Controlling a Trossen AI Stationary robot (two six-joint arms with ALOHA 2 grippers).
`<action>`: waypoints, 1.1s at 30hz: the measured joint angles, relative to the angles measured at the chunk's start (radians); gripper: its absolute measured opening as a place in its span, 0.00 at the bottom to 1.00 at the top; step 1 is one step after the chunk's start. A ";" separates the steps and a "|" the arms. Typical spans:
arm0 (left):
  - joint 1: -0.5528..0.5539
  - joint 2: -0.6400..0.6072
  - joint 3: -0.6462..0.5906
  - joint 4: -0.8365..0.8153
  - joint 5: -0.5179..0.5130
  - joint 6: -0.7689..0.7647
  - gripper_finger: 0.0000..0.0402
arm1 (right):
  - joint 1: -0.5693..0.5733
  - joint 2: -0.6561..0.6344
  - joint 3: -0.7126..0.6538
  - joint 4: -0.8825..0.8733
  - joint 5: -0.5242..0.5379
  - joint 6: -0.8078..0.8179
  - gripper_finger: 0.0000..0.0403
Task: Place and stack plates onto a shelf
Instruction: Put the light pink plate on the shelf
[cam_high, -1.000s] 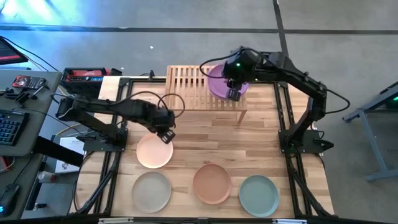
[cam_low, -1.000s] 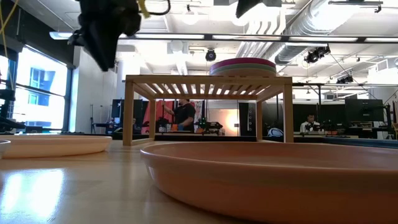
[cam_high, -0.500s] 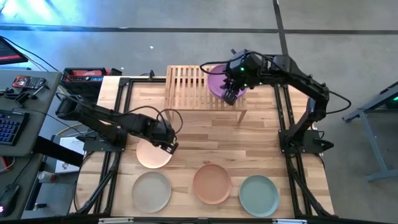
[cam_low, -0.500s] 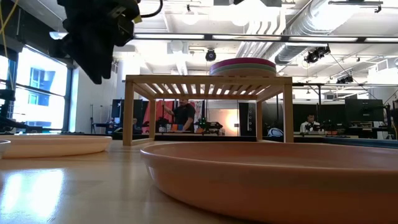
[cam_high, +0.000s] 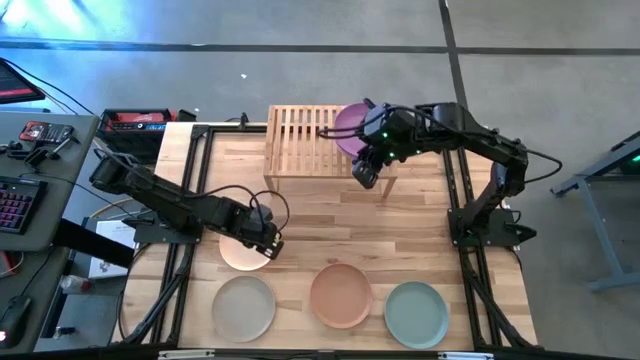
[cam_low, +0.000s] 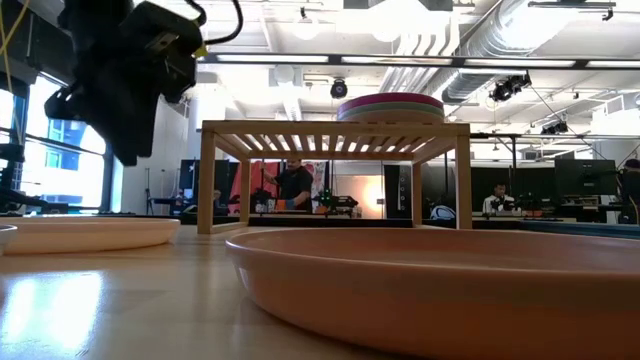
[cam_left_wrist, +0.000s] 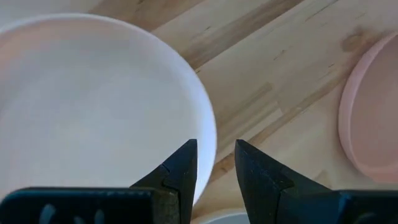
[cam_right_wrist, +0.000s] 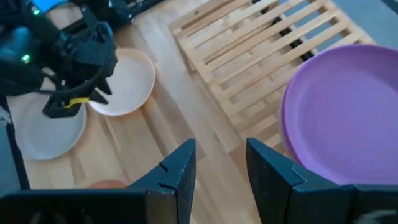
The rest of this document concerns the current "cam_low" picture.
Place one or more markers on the black display panel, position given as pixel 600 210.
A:
pixel 189 177

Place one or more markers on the black green machine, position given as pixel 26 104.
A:
pixel 335 201

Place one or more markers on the light pink plate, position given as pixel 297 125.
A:
pixel 390 117

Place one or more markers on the yellow gripper tag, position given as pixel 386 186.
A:
pixel 201 51

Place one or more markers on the wooden slatted shelf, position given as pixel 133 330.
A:
pixel 330 127

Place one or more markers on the black spotlight cluster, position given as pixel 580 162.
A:
pixel 554 128
pixel 507 89

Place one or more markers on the black ceiling spotlight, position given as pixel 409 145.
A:
pixel 338 88

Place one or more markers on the person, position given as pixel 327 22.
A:
pixel 497 202
pixel 292 185
pixel 218 200

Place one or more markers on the black office monitor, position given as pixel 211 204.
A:
pixel 585 177

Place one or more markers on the pale peach plate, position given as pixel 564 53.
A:
pixel 90 237

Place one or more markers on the silver ventilation duct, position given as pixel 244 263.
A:
pixel 510 30

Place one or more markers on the sage green plate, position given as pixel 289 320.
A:
pixel 390 107

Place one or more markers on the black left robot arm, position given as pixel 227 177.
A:
pixel 35 50

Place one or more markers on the white blue helmet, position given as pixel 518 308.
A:
pixel 442 212

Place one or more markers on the terracotta plate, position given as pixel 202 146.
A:
pixel 400 310

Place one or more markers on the colourful poster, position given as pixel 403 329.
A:
pixel 320 180

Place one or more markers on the long ceiling light strip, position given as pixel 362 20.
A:
pixel 400 60

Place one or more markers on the black cabinet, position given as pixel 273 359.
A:
pixel 397 190

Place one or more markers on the magenta plate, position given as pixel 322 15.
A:
pixel 390 97

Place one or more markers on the thin black tripod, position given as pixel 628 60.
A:
pixel 147 190

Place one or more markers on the teal plate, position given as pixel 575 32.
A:
pixel 590 230

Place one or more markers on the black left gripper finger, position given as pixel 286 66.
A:
pixel 62 105
pixel 125 120

